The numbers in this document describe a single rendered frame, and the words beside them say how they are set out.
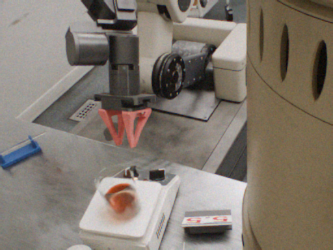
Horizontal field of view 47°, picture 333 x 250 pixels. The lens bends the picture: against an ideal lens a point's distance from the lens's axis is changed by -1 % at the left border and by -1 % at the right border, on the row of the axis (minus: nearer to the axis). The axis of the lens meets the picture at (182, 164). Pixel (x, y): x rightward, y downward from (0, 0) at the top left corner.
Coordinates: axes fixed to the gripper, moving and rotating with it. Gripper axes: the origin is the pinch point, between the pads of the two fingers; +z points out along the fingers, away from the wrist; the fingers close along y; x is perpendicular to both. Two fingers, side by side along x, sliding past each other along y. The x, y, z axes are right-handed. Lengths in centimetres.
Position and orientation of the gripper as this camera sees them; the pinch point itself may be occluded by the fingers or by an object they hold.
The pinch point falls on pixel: (125, 142)
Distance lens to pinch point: 75.2
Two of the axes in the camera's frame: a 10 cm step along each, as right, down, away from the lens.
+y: 8.6, 1.5, -4.8
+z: -0.1, 9.6, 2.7
